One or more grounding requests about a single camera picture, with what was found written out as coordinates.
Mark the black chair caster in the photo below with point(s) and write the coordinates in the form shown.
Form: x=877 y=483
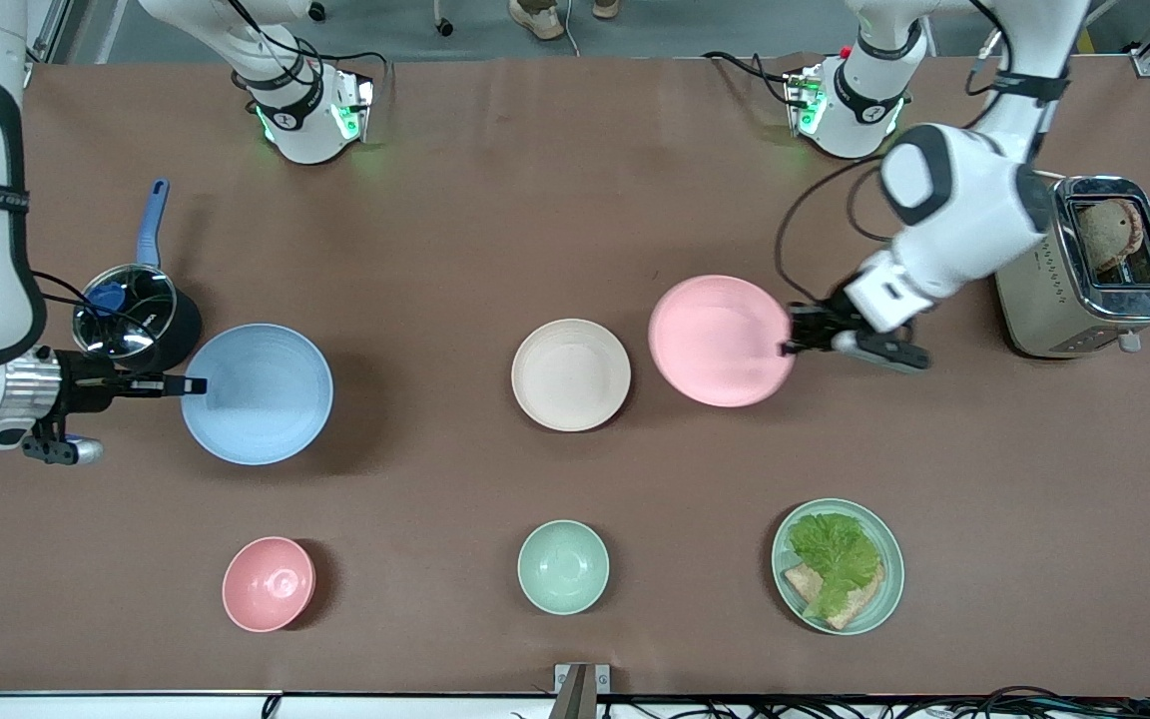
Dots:
x=444 y=27
x=316 y=12

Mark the wide blue bowl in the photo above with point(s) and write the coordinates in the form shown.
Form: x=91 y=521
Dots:
x=261 y=394

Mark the wide pink bowl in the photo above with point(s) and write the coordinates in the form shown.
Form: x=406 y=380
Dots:
x=720 y=342

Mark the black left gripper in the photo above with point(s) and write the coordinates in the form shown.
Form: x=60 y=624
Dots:
x=821 y=325

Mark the brown bread slice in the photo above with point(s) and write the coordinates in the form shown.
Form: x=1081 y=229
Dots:
x=860 y=604

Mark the beige shoe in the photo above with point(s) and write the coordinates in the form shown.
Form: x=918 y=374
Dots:
x=606 y=8
x=535 y=18

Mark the small deep green bowl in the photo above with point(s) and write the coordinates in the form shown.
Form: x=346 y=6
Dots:
x=563 y=567

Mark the glass lid with blue knob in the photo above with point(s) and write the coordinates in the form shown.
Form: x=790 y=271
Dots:
x=136 y=310

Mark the metal table bracket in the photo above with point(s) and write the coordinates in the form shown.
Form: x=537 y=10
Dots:
x=580 y=689

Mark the small deep pink bowl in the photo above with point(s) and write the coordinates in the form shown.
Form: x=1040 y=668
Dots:
x=268 y=584

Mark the green plate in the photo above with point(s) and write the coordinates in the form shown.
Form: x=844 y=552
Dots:
x=889 y=599

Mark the wide beige bowl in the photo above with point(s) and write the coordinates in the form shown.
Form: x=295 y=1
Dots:
x=571 y=375

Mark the toasted bread slice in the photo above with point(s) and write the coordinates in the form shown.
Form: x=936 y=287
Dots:
x=1109 y=235

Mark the beige and chrome toaster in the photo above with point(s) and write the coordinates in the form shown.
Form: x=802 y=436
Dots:
x=1044 y=310

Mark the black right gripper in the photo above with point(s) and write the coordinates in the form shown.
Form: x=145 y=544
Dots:
x=86 y=383

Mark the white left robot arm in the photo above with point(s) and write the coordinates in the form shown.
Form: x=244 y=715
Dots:
x=964 y=210

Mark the green lettuce leaf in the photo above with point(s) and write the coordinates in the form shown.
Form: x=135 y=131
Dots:
x=835 y=554

